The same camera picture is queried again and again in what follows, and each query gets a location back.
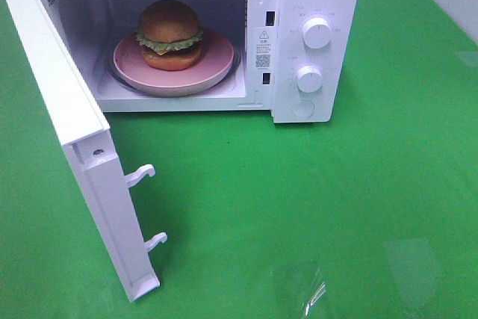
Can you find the white microwave oven body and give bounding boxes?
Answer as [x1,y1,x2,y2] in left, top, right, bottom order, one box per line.
[41,0,356,123]

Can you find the lower white timer knob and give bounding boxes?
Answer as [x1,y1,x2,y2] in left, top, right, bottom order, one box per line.
[297,66,324,93]

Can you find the burger with lettuce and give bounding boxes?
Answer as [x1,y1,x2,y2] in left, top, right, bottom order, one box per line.
[136,0,204,71]

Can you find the warning label sticker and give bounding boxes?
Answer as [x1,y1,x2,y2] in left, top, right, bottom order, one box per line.
[253,27,273,69]

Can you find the white microwave door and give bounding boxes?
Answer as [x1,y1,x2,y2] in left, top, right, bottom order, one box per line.
[6,0,167,301]

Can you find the glass microwave turntable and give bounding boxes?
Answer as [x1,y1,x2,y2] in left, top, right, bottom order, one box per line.
[109,46,240,97]

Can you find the upper white power knob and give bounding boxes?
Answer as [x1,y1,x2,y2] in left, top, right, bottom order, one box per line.
[302,16,332,49]

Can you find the pink plate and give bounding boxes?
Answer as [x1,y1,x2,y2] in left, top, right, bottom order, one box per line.
[113,29,235,97]

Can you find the round door release button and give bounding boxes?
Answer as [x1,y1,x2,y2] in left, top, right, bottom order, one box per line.
[292,100,314,120]

